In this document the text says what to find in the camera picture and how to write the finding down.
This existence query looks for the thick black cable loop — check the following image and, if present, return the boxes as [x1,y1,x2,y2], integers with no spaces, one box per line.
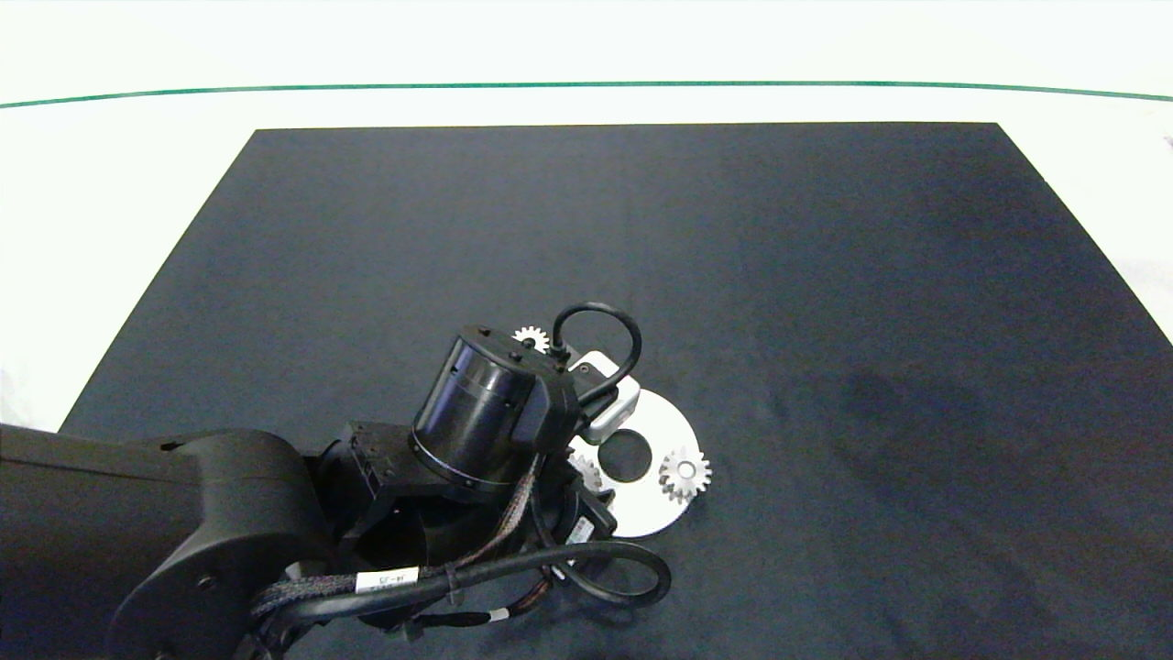
[247,539,673,643]

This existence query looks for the braided black cable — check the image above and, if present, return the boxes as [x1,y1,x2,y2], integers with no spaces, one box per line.
[247,454,543,624]

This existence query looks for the dark mat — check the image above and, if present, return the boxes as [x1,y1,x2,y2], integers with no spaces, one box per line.
[57,122,1173,660]

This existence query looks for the round white carrier plate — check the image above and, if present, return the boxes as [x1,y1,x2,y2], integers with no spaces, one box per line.
[568,388,702,539]

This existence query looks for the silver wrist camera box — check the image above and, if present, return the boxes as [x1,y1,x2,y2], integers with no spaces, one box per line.
[566,350,642,445]

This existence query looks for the thin black camera cable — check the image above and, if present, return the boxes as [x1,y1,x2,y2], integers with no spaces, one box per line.
[550,302,642,409]

